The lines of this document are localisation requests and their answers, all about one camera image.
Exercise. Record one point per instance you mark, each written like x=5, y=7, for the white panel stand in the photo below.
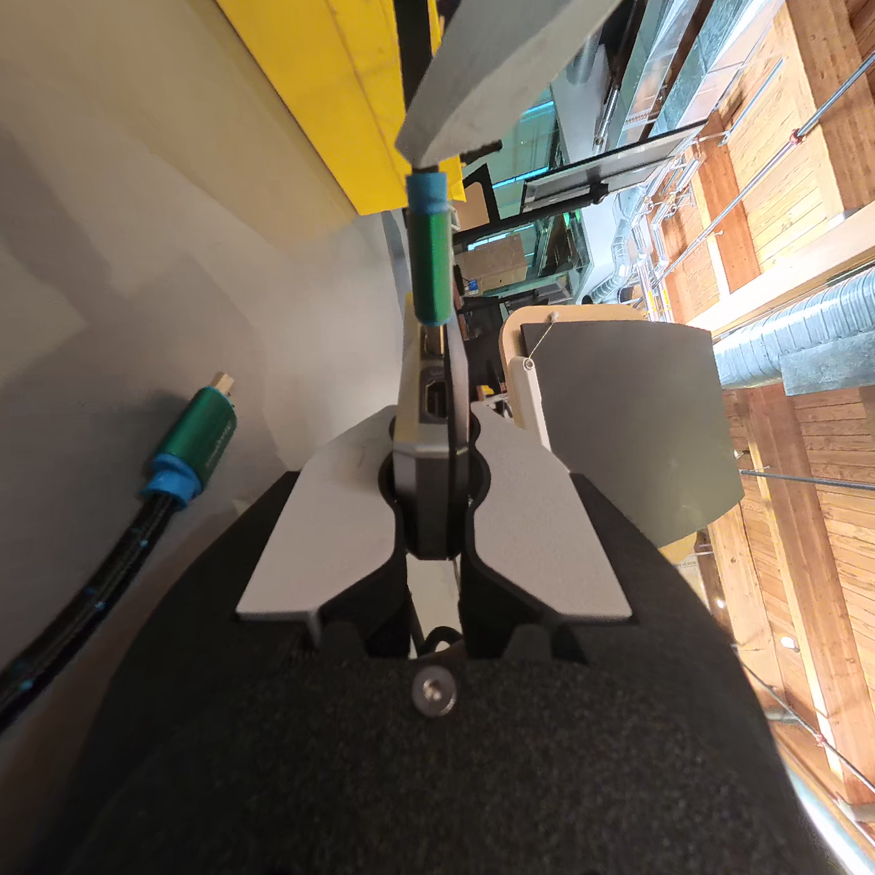
x=530, y=403

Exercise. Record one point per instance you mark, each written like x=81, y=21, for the yellow plastic bin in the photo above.
x=294, y=82

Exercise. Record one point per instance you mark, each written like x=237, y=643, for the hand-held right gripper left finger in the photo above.
x=321, y=533

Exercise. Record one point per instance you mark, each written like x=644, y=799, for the flat hanging screen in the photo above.
x=615, y=167

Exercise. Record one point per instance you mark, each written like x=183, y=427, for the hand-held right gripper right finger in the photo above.
x=547, y=540

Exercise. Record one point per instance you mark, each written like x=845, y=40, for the grey desk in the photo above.
x=137, y=273

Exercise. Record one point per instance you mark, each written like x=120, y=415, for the silver ventilation duct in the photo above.
x=806, y=328

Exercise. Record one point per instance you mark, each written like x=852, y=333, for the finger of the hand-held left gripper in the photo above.
x=506, y=61

